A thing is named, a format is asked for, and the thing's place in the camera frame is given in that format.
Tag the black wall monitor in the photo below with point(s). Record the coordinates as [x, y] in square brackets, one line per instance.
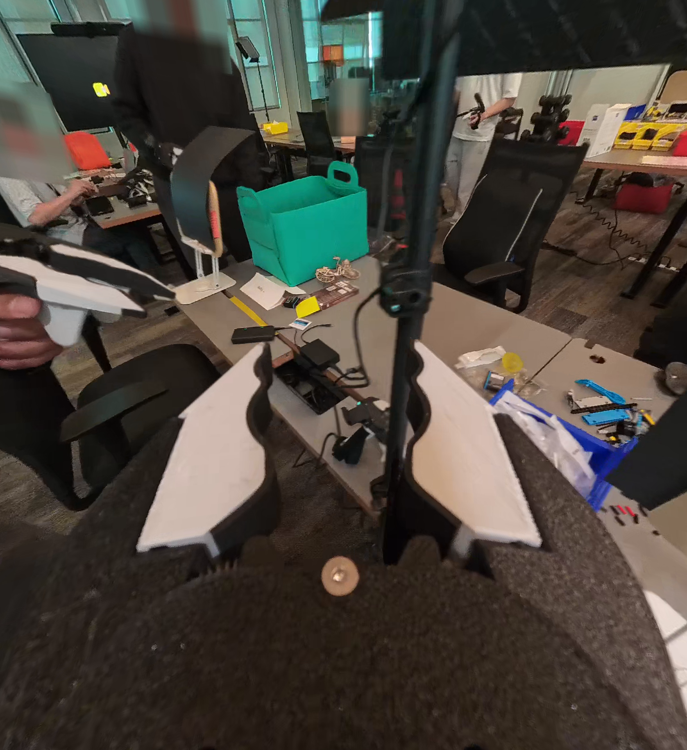
[68, 82]

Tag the black curved sheet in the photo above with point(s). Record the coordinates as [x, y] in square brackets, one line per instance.
[194, 181]

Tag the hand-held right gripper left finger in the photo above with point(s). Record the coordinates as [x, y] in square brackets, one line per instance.
[208, 469]

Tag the yellow plastic bin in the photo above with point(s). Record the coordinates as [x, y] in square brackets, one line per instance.
[670, 138]
[649, 136]
[628, 136]

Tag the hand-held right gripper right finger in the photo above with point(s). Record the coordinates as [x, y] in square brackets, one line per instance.
[472, 463]

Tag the blue plastic bin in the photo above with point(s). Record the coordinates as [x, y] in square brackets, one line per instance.
[604, 451]

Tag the black blue battery pack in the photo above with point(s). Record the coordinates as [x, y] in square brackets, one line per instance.
[496, 382]

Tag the wooden bicycle model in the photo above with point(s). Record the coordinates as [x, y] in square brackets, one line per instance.
[337, 272]

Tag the teal felt bin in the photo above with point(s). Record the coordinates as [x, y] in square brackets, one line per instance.
[302, 234]

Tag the white cardboard box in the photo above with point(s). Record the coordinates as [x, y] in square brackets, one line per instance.
[604, 129]

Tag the small studio light on stand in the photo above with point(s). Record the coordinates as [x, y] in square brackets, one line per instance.
[249, 50]

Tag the yellow tape strip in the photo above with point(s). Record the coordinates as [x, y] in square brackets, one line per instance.
[248, 311]

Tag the black flat device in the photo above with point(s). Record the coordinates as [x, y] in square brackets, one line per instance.
[252, 335]

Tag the black power adapter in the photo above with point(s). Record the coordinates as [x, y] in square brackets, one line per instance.
[320, 353]

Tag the scattered small building pins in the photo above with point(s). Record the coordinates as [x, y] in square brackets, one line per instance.
[629, 511]

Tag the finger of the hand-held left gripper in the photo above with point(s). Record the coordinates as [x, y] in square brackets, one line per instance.
[85, 293]
[27, 263]

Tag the wooden work table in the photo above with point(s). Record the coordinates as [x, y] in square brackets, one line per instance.
[654, 161]

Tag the brown patterned flat box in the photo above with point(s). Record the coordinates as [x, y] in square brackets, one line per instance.
[335, 293]

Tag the black office chair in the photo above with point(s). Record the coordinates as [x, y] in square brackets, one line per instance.
[317, 140]
[132, 410]
[507, 228]

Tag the clear plastic bag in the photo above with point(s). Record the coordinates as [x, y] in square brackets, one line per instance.
[481, 356]

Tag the yellow sticky note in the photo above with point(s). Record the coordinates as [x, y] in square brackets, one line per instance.
[307, 306]

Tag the person's left hand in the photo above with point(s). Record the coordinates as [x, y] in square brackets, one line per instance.
[3, 334]

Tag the pile of blue building pieces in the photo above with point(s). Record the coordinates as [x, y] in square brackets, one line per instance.
[601, 417]

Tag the wooden oval piece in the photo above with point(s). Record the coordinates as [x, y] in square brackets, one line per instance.
[214, 217]

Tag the clear bag of parts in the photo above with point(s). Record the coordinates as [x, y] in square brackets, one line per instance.
[548, 433]

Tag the yellow plastic disc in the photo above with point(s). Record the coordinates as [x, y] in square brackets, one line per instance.
[512, 362]

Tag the white paper card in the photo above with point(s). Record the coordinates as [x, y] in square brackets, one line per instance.
[261, 290]

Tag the grey snap pouch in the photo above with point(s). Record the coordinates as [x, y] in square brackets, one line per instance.
[680, 375]

